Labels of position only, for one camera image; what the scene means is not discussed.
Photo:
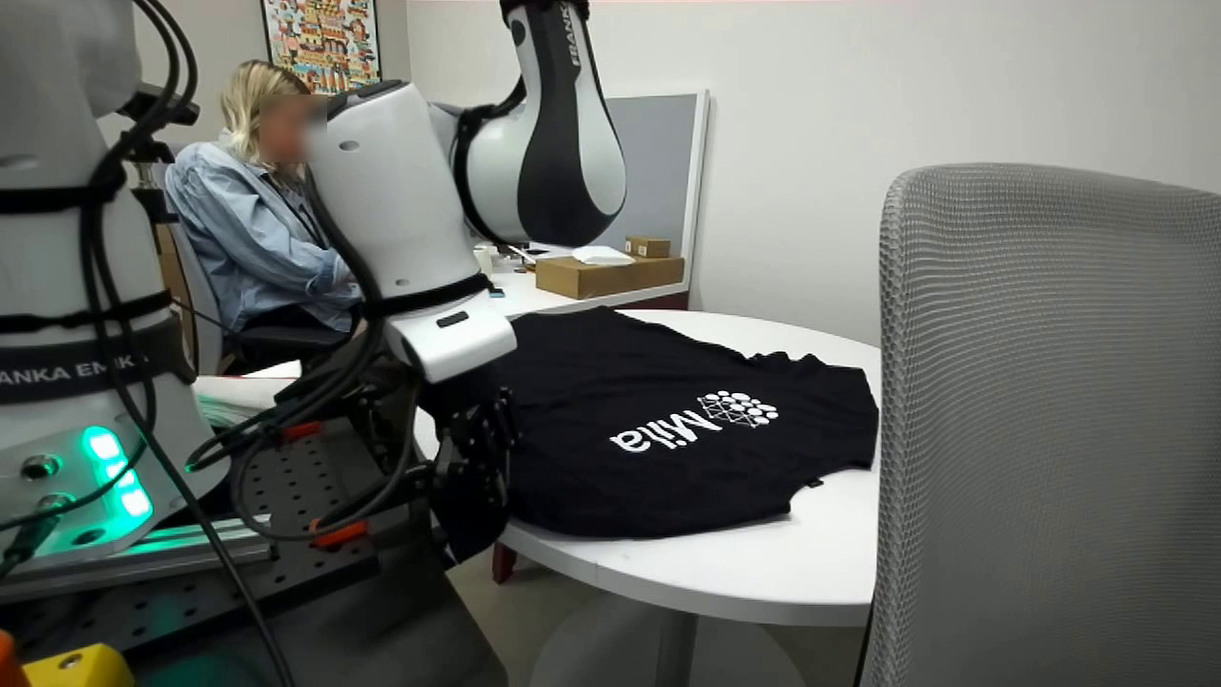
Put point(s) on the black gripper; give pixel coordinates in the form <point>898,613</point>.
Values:
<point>474,461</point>

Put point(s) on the black shirt white Mila print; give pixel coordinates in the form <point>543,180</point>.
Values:
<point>613,385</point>

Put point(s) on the seated person blue shirt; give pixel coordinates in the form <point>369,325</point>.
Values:
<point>243,241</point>

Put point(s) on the red desk leg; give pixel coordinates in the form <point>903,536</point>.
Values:
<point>506,564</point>

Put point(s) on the black orange bar clamp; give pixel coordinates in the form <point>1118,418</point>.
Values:
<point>295,431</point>
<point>339,536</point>

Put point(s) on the large plain cardboard box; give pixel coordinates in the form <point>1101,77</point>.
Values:
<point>596,275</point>

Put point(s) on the white crumpled cloth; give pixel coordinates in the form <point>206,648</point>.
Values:
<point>248,387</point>

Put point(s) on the white envelope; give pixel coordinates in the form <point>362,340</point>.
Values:
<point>599,256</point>

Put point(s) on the small labelled cardboard box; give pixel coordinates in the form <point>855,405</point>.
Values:
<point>651,246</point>

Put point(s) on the yellow plastic object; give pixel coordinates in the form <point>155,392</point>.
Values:
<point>79,669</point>

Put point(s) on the orange object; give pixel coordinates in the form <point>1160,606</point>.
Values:
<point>9,667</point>

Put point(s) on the grey office chair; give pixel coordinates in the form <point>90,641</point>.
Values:
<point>1053,443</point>

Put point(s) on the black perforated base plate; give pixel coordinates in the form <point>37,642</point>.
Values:
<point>252,490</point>

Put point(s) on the white table pedestal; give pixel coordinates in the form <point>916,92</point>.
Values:
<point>674,651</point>

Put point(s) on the aluminium rail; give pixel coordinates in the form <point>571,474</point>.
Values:
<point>191,545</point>

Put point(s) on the colourful wall poster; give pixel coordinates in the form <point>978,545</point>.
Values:
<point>327,39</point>

